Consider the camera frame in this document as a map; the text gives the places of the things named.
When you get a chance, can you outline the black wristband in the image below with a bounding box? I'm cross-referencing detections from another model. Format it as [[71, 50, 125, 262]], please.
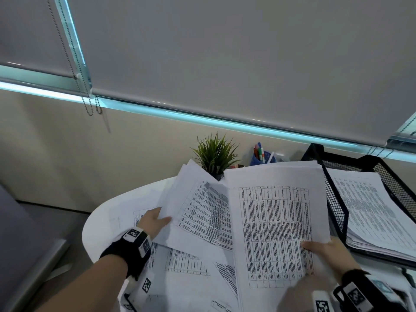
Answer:
[[333, 269, 410, 312], [99, 227, 153, 280]]

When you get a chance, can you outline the blue pen holder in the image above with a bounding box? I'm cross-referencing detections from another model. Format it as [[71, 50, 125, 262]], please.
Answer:
[[249, 151, 277, 167]]

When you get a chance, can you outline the black left wristband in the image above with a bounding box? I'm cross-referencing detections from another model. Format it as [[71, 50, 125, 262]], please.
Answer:
[[99, 227, 153, 280]]

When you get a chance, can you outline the grey low cabinet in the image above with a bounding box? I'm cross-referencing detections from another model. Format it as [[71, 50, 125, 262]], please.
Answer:
[[0, 183, 71, 312]]

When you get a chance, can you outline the metal bead chain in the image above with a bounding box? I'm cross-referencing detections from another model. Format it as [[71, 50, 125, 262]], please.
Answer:
[[367, 121, 416, 159], [45, 0, 103, 117]]

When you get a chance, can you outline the potted green plant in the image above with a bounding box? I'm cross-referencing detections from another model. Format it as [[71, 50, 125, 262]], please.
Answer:
[[191, 133, 241, 181]]

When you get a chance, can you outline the person's left forearm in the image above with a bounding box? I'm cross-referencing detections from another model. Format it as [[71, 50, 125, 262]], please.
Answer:
[[36, 255, 129, 312]]

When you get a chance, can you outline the glass window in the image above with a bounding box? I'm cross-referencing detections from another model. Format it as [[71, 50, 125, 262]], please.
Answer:
[[0, 0, 416, 165]]

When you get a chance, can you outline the pile of papers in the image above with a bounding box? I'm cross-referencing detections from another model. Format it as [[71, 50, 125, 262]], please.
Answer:
[[107, 191, 241, 312]]

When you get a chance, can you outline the person's left hand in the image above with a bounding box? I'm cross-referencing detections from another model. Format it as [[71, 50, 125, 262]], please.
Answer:
[[136, 207, 172, 240]]

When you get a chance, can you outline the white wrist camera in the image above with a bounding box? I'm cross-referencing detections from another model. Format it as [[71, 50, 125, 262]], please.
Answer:
[[312, 290, 335, 312], [120, 273, 155, 312]]

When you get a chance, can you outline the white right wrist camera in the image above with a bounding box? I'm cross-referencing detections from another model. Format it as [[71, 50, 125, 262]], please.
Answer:
[[312, 290, 335, 312]]

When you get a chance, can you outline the black mesh paper tray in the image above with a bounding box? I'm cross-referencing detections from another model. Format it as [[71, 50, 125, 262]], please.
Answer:
[[300, 143, 416, 270]]

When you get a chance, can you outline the black right wristband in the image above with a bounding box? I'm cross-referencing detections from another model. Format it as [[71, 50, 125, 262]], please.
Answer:
[[333, 269, 410, 312]]

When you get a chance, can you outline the person's right hand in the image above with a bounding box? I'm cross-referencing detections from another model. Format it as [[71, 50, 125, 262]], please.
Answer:
[[299, 237, 361, 285]]

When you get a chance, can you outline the wide grey roller blind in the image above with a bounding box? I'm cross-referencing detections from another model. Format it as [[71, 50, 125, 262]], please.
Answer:
[[65, 0, 416, 147]]

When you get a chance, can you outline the white table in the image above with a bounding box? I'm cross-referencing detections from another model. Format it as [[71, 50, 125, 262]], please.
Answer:
[[81, 177, 416, 312]]

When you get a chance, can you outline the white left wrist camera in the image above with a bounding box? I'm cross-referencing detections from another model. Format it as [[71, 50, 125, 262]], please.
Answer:
[[120, 273, 155, 312]]

